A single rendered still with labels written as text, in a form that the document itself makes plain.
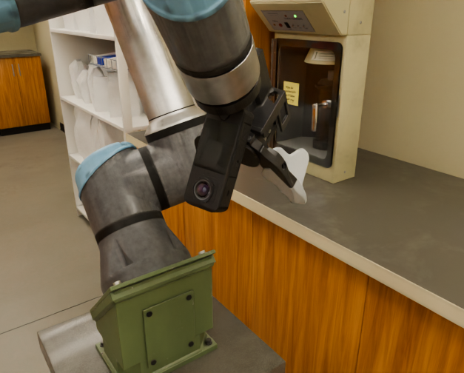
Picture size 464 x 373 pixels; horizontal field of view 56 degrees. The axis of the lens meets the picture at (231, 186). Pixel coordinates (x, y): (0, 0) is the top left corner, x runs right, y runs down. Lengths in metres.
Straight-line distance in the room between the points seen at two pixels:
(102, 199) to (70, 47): 2.61
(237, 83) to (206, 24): 0.07
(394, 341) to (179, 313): 0.63
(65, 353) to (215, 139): 0.51
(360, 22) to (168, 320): 1.05
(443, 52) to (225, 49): 1.39
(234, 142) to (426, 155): 1.39
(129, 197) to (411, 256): 0.70
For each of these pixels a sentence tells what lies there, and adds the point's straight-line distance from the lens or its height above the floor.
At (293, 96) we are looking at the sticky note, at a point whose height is 1.20.
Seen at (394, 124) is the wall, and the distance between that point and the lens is 1.84.
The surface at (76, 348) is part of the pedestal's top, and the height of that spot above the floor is 0.94.
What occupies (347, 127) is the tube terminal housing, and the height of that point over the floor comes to 1.13.
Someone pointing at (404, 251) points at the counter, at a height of 0.94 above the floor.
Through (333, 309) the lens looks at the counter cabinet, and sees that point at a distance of 1.27.
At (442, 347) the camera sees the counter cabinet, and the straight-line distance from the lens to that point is 1.10.
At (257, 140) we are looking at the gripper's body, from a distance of 0.48.
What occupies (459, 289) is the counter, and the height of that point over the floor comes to 0.94.
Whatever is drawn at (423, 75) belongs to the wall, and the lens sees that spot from 1.76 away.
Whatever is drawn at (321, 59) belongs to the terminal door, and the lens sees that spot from 1.44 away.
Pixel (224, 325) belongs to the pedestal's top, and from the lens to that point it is 0.85.
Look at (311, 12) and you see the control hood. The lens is 1.37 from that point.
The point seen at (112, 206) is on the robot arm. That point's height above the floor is 1.20.
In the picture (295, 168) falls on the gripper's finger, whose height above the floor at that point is 1.30.
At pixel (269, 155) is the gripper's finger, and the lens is 0.49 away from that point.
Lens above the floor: 1.49
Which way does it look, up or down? 22 degrees down
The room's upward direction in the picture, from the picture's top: straight up
